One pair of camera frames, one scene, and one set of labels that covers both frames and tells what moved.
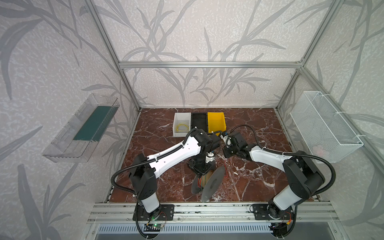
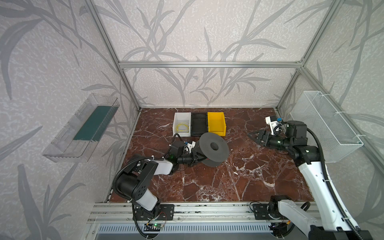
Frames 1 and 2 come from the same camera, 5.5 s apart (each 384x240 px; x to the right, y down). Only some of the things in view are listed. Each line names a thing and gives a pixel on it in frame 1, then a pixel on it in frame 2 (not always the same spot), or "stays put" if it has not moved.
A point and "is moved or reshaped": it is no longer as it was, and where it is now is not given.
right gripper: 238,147 → 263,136
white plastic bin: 181,125 stays put
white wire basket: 328,136 stays put
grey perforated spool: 207,184 is moved or reshaped
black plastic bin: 199,121 stays put
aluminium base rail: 308,212 stays put
